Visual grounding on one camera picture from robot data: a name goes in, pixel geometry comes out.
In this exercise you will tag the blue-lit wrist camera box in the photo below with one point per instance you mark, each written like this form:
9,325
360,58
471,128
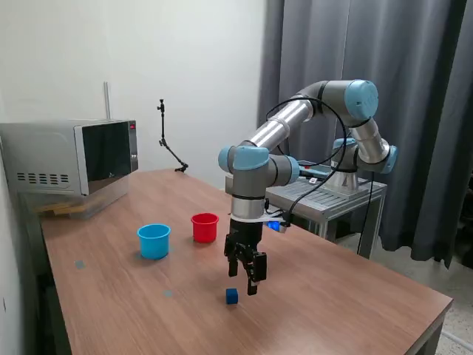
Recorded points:
275,225

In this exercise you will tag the wooden board stack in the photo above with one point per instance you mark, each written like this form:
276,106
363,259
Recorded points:
55,210

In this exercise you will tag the silver blue UR5e robot arm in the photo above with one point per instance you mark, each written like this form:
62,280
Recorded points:
277,125

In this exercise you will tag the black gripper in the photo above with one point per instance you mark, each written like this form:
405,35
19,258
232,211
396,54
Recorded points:
245,234

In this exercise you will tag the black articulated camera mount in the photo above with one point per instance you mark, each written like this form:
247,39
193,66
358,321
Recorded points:
162,125

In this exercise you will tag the grey metal robot stand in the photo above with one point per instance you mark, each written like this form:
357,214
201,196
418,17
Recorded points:
332,201

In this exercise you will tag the dark grey curtain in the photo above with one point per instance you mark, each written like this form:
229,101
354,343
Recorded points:
436,129

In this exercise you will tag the small white tag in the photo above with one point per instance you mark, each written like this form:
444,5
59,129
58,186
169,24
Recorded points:
313,180

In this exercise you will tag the red plastic cup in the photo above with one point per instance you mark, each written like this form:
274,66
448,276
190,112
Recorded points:
204,231

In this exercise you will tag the black equipment by curtain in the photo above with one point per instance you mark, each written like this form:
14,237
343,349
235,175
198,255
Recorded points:
467,218

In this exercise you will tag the blue cube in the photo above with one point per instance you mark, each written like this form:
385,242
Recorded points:
231,297

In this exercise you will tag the blue teach pendant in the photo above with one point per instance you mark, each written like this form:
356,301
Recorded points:
318,171

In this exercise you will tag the silver microwave oven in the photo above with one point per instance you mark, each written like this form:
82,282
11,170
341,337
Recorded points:
48,155

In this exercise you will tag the white wall rod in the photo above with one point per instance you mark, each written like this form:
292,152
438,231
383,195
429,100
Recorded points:
106,100

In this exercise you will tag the blue plastic cup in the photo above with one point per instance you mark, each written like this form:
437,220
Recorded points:
153,246

